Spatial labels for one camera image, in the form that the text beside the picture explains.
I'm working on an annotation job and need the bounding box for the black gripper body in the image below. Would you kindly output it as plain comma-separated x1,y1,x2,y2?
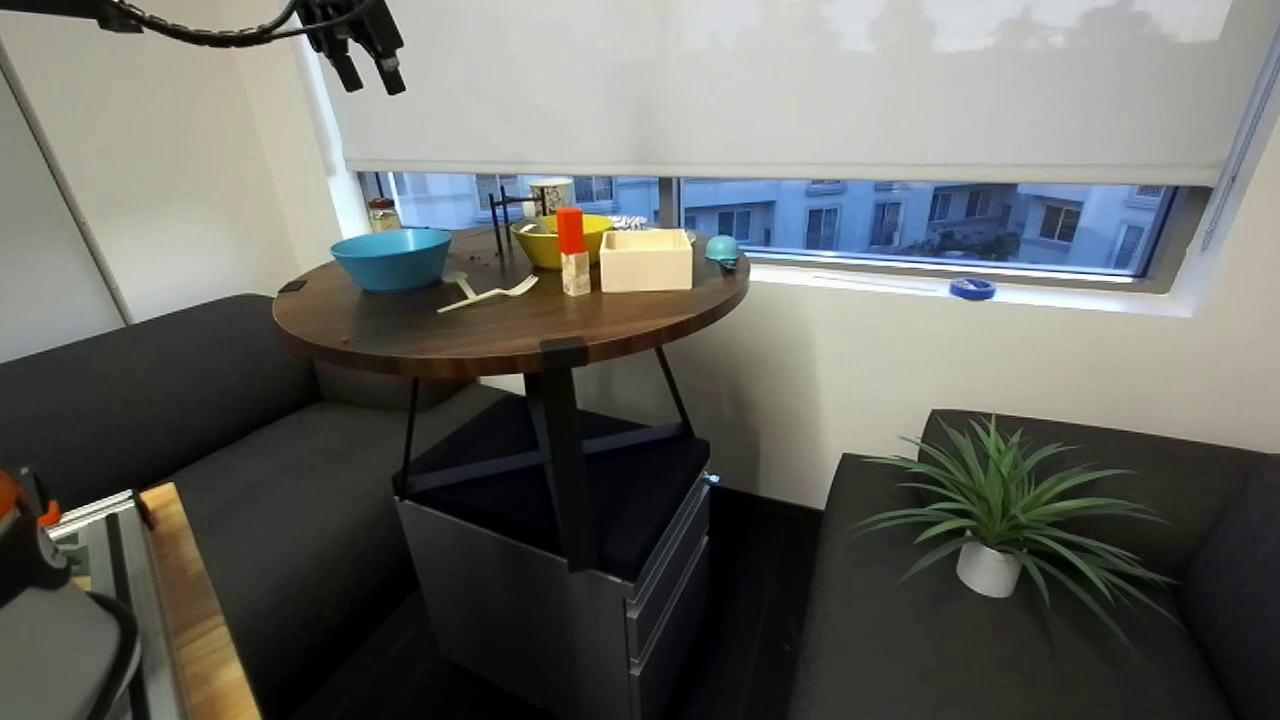
294,0,400,46

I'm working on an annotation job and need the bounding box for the blue bowl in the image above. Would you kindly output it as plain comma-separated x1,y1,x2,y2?
328,228,456,295

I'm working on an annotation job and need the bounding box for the yellow bowl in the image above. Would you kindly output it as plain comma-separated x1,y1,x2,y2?
511,212,618,276

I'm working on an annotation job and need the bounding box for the thin black metal stand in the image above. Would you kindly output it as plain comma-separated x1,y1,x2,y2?
486,185,516,276

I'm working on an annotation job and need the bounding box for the red capped bottle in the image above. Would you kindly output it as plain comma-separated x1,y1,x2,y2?
551,203,598,299

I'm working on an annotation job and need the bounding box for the white plastic spoon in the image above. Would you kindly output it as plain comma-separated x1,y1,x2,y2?
437,272,545,319

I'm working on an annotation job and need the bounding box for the cream rectangular box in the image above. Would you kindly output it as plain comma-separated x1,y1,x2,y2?
598,224,701,295

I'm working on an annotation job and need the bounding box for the white roller blind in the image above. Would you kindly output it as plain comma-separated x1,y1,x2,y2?
326,0,1280,192

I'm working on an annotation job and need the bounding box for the glass window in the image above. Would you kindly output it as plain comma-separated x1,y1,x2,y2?
358,169,1186,287

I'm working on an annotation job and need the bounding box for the grey metal cabinet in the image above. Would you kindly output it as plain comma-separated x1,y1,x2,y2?
391,393,716,720

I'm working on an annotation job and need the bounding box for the orange and black device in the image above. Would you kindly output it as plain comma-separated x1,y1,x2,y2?
0,465,73,612

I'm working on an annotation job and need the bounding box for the green spiky plant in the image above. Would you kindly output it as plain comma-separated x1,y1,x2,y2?
858,414,1176,643

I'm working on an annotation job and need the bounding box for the dark grey sofa with plant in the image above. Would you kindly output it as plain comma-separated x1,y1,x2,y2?
785,409,1280,720

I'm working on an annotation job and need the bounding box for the white plant pot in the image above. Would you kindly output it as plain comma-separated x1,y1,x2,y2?
951,537,1029,603

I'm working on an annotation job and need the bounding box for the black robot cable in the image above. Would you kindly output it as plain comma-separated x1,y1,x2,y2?
0,0,309,52

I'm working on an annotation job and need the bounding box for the black metal table frame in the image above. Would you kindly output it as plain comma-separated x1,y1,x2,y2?
398,337,698,577

